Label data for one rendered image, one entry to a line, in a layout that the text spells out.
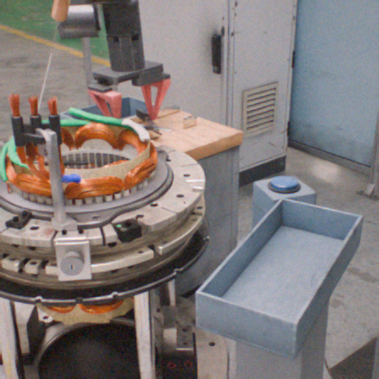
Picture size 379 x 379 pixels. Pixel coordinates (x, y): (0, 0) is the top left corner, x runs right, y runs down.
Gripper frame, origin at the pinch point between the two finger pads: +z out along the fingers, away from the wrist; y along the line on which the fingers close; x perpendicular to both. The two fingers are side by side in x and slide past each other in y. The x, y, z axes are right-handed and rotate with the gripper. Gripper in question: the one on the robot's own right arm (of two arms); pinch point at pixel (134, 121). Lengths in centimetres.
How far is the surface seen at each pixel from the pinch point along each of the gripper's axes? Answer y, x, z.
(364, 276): -135, -36, 112
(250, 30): -168, -125, 26
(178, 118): -10.7, -1.0, 2.8
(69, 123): 17.4, 8.6, -6.2
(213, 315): 24.6, 43.1, 5.7
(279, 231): 3.4, 34.5, 7.9
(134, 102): -13.0, -16.7, 3.0
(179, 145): -1.7, 9.4, 2.9
